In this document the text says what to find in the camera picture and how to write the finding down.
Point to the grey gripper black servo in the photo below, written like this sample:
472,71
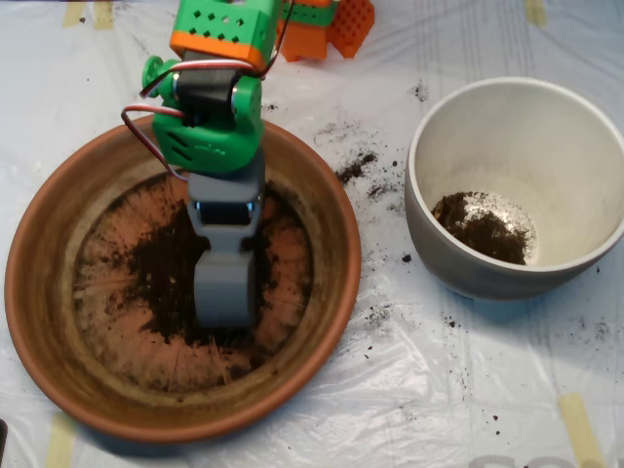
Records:
224,213

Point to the dark soil pile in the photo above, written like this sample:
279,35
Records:
161,283

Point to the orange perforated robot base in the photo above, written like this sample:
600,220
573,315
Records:
351,29

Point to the terracotta saucer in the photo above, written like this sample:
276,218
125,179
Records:
49,292

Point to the small spilled soil clump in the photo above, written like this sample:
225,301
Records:
353,168

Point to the dark soil in pot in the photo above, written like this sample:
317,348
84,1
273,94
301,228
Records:
487,234

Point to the white ceramic pot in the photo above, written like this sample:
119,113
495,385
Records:
512,136

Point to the beige masking tape strip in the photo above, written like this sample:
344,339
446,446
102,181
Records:
535,12
73,13
61,443
580,429
103,15

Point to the clear plastic cover sheet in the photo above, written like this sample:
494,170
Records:
439,380

